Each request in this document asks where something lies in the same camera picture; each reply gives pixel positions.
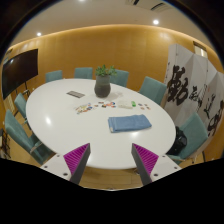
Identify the gripper magenta ridged left finger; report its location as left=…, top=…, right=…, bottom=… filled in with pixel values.
left=41, top=142, right=92, bottom=185

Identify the gripper magenta ridged right finger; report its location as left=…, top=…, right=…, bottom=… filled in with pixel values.
left=131, top=143, right=183, bottom=186

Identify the folded blue towel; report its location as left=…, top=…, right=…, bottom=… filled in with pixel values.
left=108, top=115, right=152, bottom=133

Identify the black bag on chair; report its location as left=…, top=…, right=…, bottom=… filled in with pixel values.
left=168, top=126, right=187, bottom=155

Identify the white oval conference table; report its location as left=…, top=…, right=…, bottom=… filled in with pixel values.
left=26, top=79, right=176, bottom=169

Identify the pile of colourful cards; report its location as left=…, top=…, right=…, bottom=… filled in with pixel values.
left=75, top=103, right=93, bottom=114

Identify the teal chair near right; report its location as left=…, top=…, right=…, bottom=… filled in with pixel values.
left=167, top=113, right=208, bottom=164

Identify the small green object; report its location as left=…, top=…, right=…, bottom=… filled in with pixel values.
left=131, top=101, right=136, bottom=107

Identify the clear plastic packet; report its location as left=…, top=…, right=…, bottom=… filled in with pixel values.
left=117, top=101, right=132, bottom=109

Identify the grey flat tablet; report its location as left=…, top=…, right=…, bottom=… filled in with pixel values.
left=67, top=91, right=85, bottom=98

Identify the teal chair near left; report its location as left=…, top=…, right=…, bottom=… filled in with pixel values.
left=5, top=110, right=53, bottom=165

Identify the teal chair far right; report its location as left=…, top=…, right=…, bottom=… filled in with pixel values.
left=139, top=76, right=166, bottom=105

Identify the dark grey plant pot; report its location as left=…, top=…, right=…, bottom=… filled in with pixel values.
left=94, top=75, right=111, bottom=98

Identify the teal chair mid left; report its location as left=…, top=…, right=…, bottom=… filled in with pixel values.
left=14, top=93, right=27, bottom=119

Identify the teal chair far left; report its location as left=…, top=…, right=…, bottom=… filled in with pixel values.
left=45, top=70, right=62, bottom=83

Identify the teal chair far centre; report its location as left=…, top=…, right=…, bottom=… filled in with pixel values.
left=74, top=67, right=93, bottom=79

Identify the teal chair behind plant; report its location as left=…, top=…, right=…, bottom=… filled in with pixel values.
left=110, top=69, right=129, bottom=87

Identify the calligraphy folding screen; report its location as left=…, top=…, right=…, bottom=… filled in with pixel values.
left=164, top=44, right=224, bottom=138

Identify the green potted plant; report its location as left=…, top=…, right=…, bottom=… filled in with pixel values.
left=96, top=65, right=117, bottom=77

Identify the black wall television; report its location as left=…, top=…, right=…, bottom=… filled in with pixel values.
left=2, top=49, right=38, bottom=98

